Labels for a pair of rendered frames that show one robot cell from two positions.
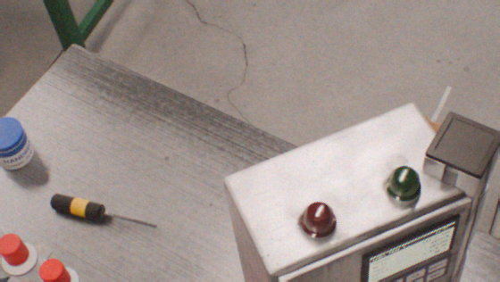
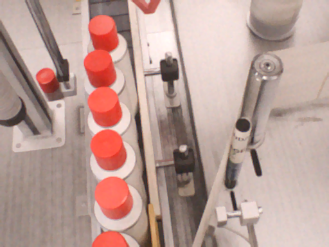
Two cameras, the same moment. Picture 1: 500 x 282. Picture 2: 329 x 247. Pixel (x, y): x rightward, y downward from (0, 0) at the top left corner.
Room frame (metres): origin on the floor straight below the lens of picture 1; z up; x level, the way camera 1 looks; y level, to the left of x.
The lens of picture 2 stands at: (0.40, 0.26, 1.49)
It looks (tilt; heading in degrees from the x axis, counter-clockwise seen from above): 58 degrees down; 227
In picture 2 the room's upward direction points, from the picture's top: 4 degrees counter-clockwise
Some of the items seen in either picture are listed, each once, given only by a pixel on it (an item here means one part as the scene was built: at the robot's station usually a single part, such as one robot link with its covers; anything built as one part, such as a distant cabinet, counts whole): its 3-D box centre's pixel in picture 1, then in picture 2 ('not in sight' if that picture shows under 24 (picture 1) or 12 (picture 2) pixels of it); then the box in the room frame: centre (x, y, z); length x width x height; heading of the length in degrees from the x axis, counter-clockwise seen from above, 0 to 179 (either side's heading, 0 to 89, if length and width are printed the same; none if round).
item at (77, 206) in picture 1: (105, 213); not in sight; (0.71, 0.26, 0.84); 0.20 x 0.03 x 0.03; 65
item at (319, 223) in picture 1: (318, 217); not in sight; (0.28, -0.04, 1.49); 0.03 x 0.03 x 0.02
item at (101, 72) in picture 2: not in sight; (111, 105); (0.25, -0.01, 0.98); 0.05 x 0.05 x 0.20
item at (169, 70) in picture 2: not in sight; (169, 74); (0.12, -0.03, 0.89); 0.03 x 0.03 x 0.12; 51
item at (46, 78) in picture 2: not in sight; (47, 80); (0.25, -0.21, 0.85); 0.03 x 0.03 x 0.03
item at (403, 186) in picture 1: (404, 181); not in sight; (0.30, -0.11, 1.49); 0.03 x 0.03 x 0.02
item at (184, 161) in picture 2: not in sight; (172, 165); (0.23, 0.08, 0.89); 0.06 x 0.03 x 0.12; 141
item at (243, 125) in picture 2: not in sight; (235, 157); (0.20, 0.16, 0.97); 0.02 x 0.02 x 0.19
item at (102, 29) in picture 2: not in sight; (114, 72); (0.21, -0.05, 0.98); 0.05 x 0.05 x 0.20
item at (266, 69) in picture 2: not in sight; (257, 105); (0.12, 0.13, 0.97); 0.05 x 0.05 x 0.19
